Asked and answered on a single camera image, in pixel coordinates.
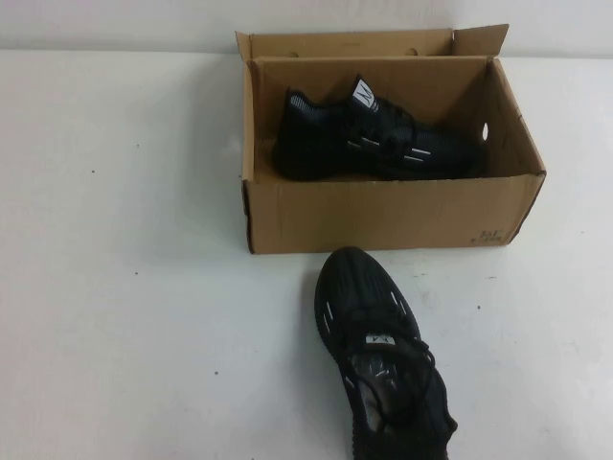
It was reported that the black sneaker with white stripes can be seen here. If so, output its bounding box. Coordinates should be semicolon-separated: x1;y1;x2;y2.
313;246;460;460

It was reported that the brown cardboard shoe box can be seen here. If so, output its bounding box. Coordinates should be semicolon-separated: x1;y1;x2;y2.
233;23;548;256

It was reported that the black sneaker with white tag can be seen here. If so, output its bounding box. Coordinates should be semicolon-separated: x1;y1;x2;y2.
272;72;489;182

